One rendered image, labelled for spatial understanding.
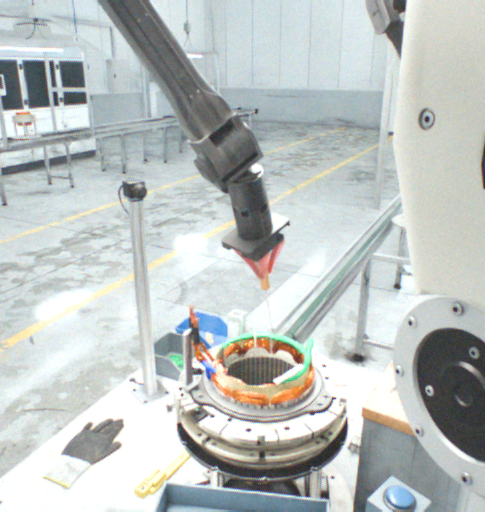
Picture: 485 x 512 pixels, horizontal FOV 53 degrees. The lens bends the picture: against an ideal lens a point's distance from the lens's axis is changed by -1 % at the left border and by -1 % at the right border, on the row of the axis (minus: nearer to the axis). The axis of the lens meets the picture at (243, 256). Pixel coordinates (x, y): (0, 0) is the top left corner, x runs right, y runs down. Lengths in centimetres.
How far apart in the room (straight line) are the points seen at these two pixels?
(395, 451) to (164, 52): 78
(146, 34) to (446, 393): 51
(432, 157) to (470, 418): 19
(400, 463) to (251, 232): 53
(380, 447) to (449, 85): 80
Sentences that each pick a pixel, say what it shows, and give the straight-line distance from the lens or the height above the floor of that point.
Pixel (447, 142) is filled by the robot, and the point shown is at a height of 161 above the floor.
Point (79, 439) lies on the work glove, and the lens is 135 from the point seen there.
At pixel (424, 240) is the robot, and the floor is 154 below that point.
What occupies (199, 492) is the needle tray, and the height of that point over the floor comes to 105.
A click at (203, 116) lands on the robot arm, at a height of 159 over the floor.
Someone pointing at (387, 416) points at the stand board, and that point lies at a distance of 97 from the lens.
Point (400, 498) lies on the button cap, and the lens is 86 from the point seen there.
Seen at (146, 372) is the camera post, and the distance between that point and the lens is 143.
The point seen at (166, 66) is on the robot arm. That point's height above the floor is 165.
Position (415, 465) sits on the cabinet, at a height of 98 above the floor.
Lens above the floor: 165
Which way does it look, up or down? 21 degrees down
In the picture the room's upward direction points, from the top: straight up
